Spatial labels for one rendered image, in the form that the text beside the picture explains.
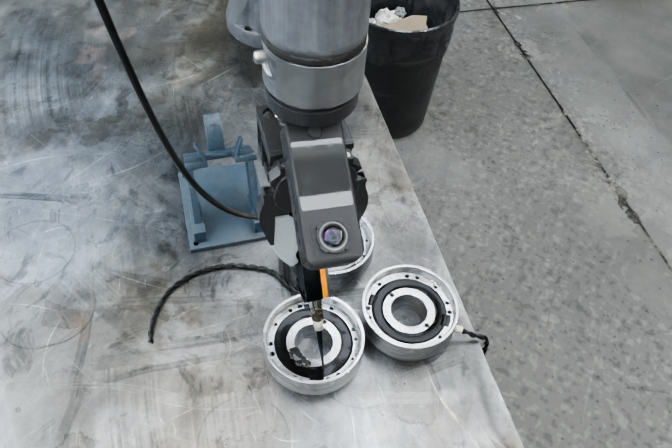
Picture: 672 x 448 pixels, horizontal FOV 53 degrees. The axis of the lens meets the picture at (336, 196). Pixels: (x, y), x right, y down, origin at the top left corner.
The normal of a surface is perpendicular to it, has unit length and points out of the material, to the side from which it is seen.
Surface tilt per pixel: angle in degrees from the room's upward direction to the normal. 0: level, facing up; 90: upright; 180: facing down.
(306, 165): 29
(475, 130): 0
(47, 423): 0
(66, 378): 0
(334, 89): 91
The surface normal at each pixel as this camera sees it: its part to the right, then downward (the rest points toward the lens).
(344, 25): 0.53, 0.66
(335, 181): 0.22, -0.23
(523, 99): 0.06, -0.66
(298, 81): -0.28, 0.72
